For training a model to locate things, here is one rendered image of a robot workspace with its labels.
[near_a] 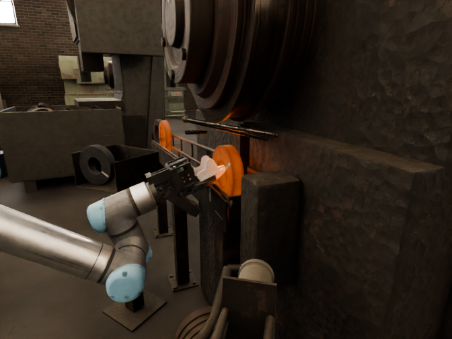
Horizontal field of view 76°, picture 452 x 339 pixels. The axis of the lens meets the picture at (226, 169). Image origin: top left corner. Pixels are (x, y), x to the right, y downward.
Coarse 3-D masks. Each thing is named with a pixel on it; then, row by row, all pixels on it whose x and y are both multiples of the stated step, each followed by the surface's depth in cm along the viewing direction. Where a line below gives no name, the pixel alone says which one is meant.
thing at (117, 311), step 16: (96, 160) 120; (128, 160) 102; (144, 160) 108; (80, 176) 116; (128, 176) 103; (144, 176) 110; (112, 192) 102; (112, 304) 132; (128, 304) 128; (144, 304) 132; (160, 304) 132; (128, 320) 123; (144, 320) 123
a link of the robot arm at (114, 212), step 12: (120, 192) 70; (96, 204) 68; (108, 204) 68; (120, 204) 68; (132, 204) 69; (96, 216) 67; (108, 216) 67; (120, 216) 68; (132, 216) 70; (96, 228) 67; (108, 228) 69; (120, 228) 69
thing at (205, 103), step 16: (224, 0) 52; (240, 0) 50; (224, 16) 52; (240, 16) 50; (224, 32) 54; (240, 32) 52; (224, 48) 55; (240, 48) 54; (208, 64) 61; (224, 64) 57; (208, 80) 62; (224, 80) 58; (208, 96) 68; (224, 96) 63
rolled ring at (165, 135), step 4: (164, 120) 158; (160, 124) 161; (164, 124) 154; (168, 124) 154; (160, 128) 163; (164, 128) 152; (168, 128) 153; (160, 132) 165; (164, 132) 153; (168, 132) 152; (160, 136) 166; (164, 136) 154; (168, 136) 152; (160, 140) 166; (164, 140) 167; (168, 140) 153; (160, 144) 167; (164, 144) 166; (168, 144) 153; (168, 148) 155
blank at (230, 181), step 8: (216, 152) 81; (224, 152) 76; (232, 152) 75; (216, 160) 82; (224, 160) 76; (232, 160) 73; (240, 160) 74; (232, 168) 72; (240, 168) 73; (224, 176) 83; (232, 176) 72; (240, 176) 73; (224, 184) 81; (232, 184) 73; (240, 184) 73; (232, 192) 74; (240, 192) 75
